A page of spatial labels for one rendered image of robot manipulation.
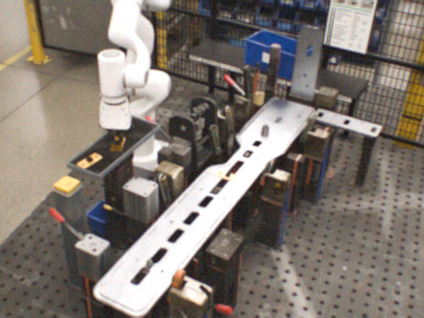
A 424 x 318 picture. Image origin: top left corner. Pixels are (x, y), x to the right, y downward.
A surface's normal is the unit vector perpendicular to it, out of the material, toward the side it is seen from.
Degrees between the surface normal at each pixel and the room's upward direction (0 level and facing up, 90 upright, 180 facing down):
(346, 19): 90
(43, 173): 0
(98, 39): 96
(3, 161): 0
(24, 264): 0
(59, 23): 91
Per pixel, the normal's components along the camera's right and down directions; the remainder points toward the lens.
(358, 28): -0.48, 0.50
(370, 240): 0.04, -0.81
